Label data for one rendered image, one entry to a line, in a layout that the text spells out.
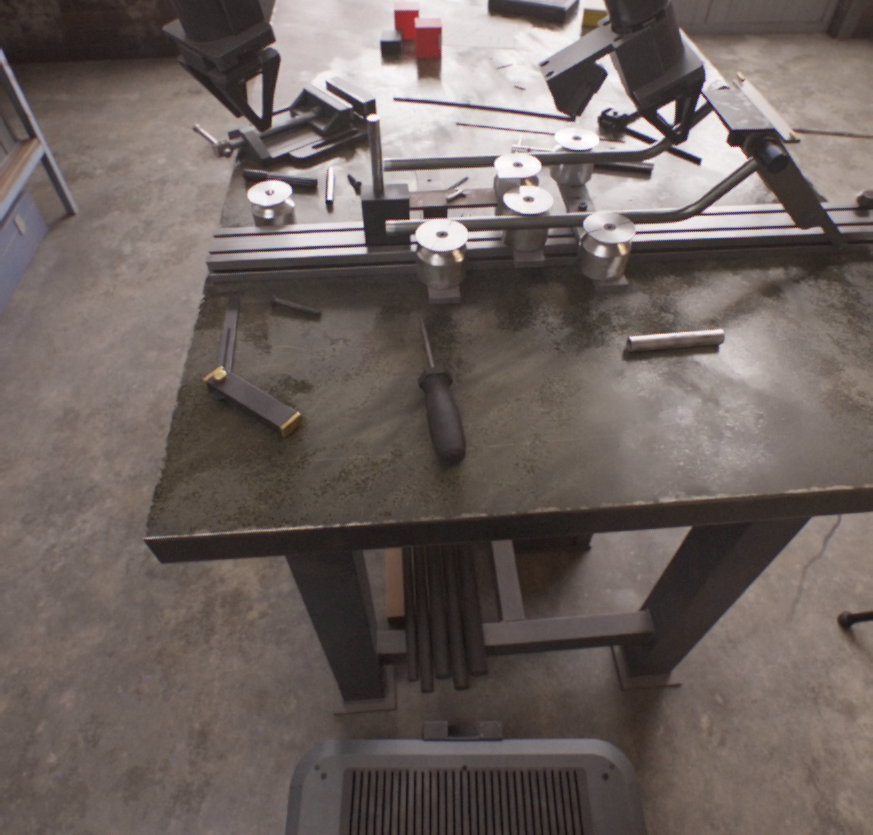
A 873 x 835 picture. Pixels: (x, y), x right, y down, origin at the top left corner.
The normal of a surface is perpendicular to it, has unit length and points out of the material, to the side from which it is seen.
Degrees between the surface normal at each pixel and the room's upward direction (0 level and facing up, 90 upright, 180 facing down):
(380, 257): 90
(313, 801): 0
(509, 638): 0
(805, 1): 90
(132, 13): 90
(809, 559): 0
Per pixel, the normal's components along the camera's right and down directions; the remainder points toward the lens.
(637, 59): 0.08, 0.76
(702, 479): 0.00, -0.65
